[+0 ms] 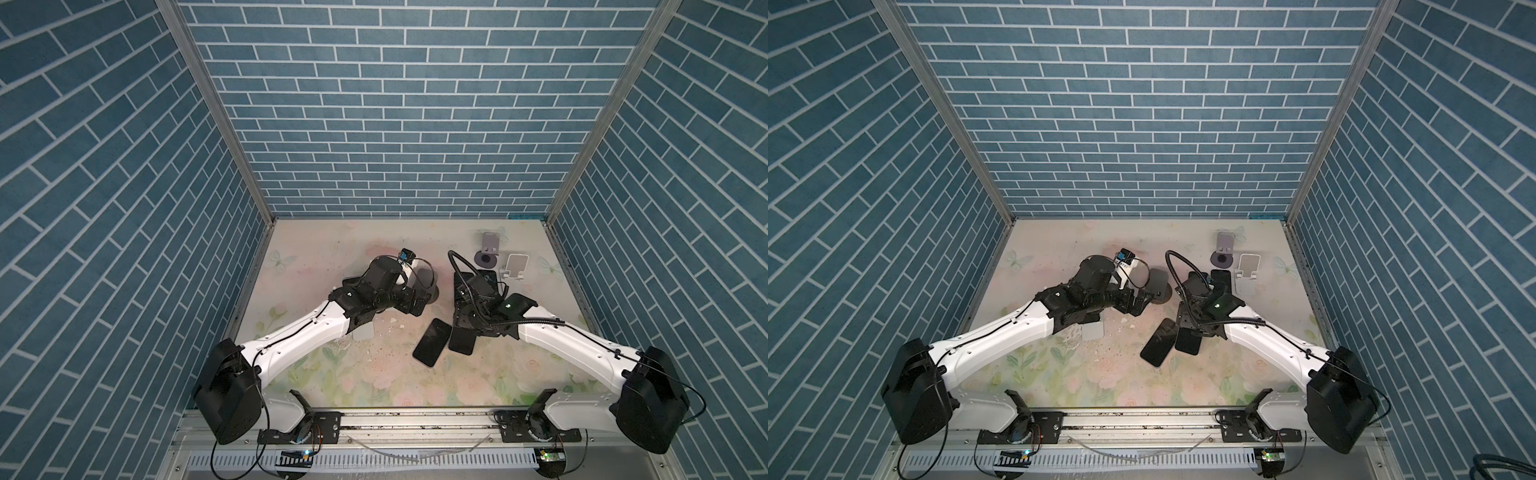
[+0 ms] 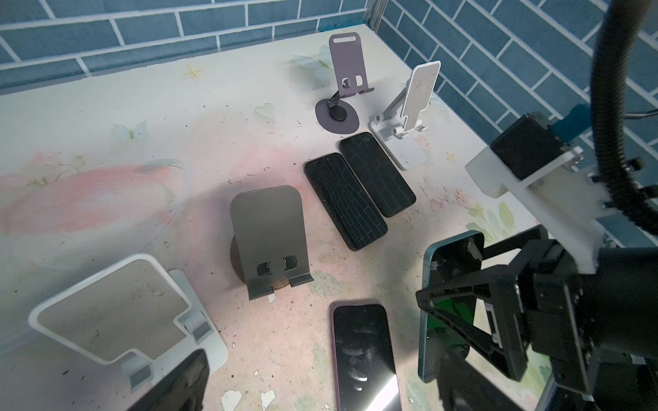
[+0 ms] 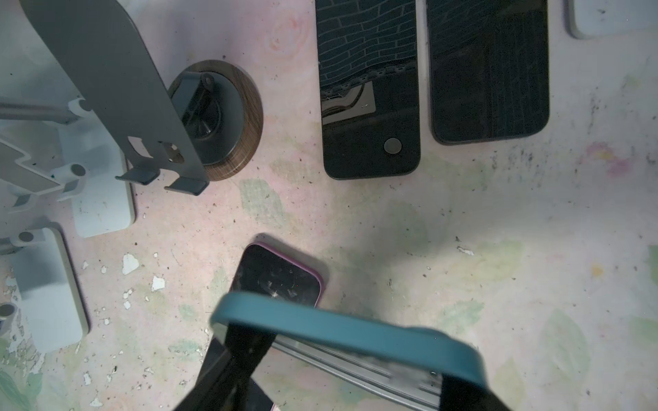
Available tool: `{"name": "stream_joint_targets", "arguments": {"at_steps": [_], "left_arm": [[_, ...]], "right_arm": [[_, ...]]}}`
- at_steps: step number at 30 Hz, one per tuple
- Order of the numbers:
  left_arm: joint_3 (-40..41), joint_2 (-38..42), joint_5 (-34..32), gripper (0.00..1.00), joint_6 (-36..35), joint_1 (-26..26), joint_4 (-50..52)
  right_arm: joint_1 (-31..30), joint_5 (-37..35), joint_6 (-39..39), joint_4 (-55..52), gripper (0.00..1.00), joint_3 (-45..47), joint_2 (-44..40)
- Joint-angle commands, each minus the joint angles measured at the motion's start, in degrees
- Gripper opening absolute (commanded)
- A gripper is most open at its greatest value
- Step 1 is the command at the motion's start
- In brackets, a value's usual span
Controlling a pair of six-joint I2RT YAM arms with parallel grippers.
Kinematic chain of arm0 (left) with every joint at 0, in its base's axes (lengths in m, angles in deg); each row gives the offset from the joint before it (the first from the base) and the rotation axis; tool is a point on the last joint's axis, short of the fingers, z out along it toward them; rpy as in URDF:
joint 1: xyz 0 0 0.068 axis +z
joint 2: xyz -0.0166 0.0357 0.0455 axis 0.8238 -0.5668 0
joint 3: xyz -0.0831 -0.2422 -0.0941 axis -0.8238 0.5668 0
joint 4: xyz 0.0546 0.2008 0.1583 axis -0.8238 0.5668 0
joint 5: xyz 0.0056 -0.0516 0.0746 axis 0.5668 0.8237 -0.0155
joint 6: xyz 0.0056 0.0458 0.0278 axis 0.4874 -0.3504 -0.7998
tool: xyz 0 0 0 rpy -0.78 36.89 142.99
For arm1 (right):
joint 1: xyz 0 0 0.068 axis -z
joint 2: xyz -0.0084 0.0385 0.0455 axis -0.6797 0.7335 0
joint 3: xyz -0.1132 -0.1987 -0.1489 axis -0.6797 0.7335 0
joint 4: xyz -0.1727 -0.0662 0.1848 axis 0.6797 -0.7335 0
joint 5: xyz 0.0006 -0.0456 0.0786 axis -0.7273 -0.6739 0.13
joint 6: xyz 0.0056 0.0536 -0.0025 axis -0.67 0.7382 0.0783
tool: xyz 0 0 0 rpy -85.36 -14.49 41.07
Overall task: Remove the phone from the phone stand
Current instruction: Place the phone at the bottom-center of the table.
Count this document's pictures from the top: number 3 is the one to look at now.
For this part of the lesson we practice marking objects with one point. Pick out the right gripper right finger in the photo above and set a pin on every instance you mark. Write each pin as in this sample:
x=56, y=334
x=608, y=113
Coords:
x=460, y=395

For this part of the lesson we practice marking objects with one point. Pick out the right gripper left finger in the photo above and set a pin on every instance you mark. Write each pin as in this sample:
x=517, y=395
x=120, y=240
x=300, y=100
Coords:
x=225, y=382

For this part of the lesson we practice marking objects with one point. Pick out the white stand front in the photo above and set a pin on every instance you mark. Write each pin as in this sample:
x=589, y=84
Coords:
x=595, y=18

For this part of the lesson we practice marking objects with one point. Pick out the white stand left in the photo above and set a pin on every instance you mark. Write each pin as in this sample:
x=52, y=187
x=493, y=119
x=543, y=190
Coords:
x=51, y=303

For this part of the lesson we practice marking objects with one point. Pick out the dark round phone stand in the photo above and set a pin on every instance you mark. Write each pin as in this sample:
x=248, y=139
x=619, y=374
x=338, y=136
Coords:
x=206, y=126

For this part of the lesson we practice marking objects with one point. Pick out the white stand back centre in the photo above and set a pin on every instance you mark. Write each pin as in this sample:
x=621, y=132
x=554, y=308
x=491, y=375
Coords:
x=66, y=153

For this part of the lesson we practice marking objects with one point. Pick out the white stand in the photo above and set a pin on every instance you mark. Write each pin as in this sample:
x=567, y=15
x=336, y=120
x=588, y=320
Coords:
x=595, y=18
x=66, y=153
x=51, y=303

